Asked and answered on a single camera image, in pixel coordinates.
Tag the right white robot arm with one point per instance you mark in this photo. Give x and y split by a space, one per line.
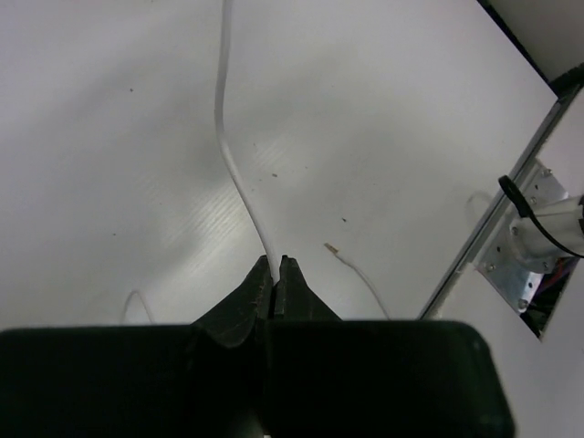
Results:
547 223

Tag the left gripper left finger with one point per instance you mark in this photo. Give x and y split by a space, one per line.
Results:
196 380

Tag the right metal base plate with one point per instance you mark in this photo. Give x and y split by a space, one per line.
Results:
515 284

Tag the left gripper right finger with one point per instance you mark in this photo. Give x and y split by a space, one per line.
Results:
327 377

